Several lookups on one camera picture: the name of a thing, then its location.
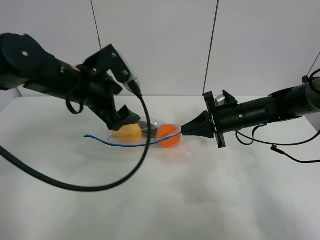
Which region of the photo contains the orange fruit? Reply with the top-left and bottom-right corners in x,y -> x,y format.
156,124 -> 181,148

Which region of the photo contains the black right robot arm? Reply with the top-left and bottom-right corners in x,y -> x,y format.
181,76 -> 320,148

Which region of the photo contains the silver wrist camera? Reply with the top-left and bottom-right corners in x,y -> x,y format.
110,50 -> 142,98
214,93 -> 228,106

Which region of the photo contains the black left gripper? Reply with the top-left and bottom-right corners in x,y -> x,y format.
59,44 -> 141,131

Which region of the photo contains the clear zip bag blue zipper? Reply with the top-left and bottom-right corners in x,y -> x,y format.
83,117 -> 191,155

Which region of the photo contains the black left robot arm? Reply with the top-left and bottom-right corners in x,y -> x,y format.
0,33 -> 141,131

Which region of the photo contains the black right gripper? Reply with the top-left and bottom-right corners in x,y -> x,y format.
181,90 -> 240,148

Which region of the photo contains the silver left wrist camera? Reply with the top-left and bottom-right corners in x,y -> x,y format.
110,50 -> 142,98

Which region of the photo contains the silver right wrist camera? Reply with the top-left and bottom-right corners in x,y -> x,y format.
214,93 -> 228,106

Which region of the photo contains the yellow pear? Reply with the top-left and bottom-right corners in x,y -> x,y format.
112,124 -> 142,139

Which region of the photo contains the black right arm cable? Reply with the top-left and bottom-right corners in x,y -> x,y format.
234,123 -> 320,164

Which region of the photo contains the black left camera cable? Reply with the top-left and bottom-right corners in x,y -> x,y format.
0,94 -> 152,193

